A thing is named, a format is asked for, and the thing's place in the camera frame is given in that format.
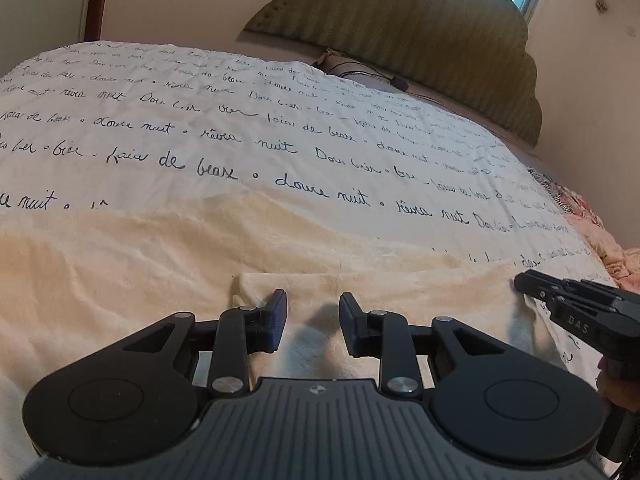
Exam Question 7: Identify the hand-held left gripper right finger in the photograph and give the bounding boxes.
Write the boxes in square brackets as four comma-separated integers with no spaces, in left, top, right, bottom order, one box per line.
[339,292,526,401]

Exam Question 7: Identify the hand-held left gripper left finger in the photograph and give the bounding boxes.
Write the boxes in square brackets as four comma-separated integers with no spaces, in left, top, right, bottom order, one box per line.
[97,289,289,401]

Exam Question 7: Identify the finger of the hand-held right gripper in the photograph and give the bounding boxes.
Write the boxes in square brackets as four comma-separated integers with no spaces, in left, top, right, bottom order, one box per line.
[514,270,566,312]
[549,278,622,298]

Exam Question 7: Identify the cream fleece blanket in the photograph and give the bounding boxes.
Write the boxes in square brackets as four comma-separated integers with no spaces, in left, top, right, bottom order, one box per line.
[0,195,561,466]

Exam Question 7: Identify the person's right hand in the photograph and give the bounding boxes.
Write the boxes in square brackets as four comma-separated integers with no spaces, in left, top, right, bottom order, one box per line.
[596,360,626,408]

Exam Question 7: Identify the pink floral cloth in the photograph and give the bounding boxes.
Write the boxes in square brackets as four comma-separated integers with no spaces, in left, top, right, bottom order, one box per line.
[560,182,640,293]

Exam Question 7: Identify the black white striped cloth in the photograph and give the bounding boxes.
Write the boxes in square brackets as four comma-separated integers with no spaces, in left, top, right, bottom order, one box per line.
[525,167,591,221]

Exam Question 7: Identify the white script printed blanket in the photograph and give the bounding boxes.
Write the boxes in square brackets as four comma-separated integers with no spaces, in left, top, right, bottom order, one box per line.
[0,40,621,391]

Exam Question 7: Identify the striped pillow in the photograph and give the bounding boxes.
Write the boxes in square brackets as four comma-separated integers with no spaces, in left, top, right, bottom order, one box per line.
[311,49,416,93]

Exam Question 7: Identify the green upholstered headboard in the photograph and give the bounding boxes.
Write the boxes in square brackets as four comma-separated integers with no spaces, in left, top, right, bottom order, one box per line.
[241,0,543,147]

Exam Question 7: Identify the black cable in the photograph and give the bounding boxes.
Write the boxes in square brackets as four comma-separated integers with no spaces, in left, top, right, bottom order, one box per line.
[345,69,396,83]

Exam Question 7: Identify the brown wooden frame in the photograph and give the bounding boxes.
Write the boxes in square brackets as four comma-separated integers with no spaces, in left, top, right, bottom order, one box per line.
[82,0,115,43]

